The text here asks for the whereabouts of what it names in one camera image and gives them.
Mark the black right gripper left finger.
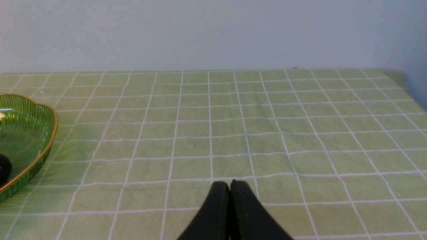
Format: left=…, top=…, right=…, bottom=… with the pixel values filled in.
left=177, top=181, right=230, bottom=240

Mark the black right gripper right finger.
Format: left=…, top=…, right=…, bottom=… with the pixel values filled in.
left=229, top=180, right=293, bottom=240

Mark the green checkered tablecloth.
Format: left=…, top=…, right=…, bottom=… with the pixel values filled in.
left=1, top=69, right=426, bottom=240

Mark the green glass plate gold rim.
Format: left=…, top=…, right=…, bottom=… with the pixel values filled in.
left=0, top=94, right=59, bottom=203

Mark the upper purple eggplant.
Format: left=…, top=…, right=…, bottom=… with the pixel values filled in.
left=0, top=154, right=13, bottom=186

